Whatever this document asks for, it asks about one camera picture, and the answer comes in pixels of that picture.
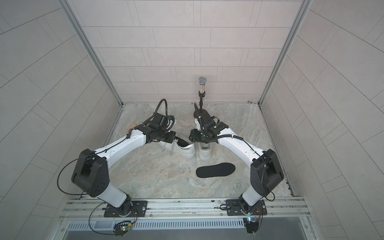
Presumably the white sneaker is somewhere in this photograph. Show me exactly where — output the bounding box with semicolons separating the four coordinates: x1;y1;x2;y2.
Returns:
159;136;196;158
198;143;212;161

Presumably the black insole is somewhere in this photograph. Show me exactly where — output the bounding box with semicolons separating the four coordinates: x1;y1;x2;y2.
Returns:
196;163;236;178
176;137;192;148

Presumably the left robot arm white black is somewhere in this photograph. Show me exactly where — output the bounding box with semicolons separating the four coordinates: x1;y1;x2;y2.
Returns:
71;113;176;217

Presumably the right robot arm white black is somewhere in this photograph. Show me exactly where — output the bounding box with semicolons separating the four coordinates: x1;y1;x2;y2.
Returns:
189;115;285;215

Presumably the small wooden block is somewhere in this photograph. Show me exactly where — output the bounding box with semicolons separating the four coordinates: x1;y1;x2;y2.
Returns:
126;126;135;133

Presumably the black stand with microphone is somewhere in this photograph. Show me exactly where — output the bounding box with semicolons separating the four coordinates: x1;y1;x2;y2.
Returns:
194;77;210;123

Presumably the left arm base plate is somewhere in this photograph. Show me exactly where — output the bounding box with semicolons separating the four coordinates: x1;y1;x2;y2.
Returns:
103;201;148;218

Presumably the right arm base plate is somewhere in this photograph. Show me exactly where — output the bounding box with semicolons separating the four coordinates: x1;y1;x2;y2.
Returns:
220;199;268;216

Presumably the right controller board with cables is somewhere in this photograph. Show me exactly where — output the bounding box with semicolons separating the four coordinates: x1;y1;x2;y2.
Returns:
243;216;263;235

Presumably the controller board with cables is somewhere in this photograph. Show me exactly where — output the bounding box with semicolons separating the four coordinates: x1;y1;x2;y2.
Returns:
88;202;139;238
243;216;263;235

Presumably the left controller board with cables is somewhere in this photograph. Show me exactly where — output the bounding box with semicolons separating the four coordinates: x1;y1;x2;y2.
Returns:
88;202;139;238

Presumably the aluminium mounting rail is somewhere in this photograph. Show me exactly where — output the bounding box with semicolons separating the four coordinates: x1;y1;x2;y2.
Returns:
59;197;311;221

